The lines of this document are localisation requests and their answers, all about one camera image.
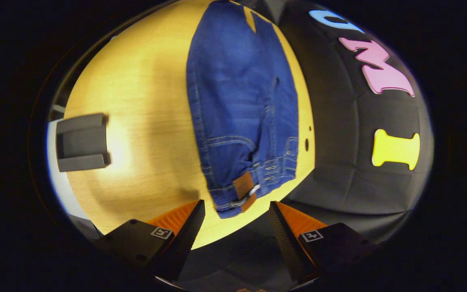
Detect dark grey holder bracket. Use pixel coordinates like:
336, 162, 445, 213
56, 113, 111, 172

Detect blue denim jeans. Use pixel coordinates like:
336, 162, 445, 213
186, 0, 300, 219

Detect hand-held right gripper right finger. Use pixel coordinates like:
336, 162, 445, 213
268, 201, 380, 286

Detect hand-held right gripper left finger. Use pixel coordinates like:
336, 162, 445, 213
94, 200, 206, 283

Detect black backdrop cloth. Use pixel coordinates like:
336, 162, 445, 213
179, 0, 435, 290

